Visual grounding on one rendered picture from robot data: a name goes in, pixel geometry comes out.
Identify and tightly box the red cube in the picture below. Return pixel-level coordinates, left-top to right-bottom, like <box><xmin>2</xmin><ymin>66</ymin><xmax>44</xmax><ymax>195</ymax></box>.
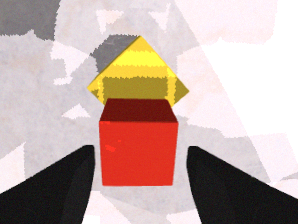
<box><xmin>100</xmin><ymin>97</ymin><xmax>178</xmax><ymax>186</ymax></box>

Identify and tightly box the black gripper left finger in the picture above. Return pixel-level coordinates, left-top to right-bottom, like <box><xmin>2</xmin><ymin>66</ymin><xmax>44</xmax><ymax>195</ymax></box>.
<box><xmin>0</xmin><ymin>145</ymin><xmax>96</xmax><ymax>224</ymax></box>

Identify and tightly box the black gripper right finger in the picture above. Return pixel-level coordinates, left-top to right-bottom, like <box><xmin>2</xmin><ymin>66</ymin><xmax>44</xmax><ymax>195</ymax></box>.
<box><xmin>186</xmin><ymin>147</ymin><xmax>298</xmax><ymax>224</ymax></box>

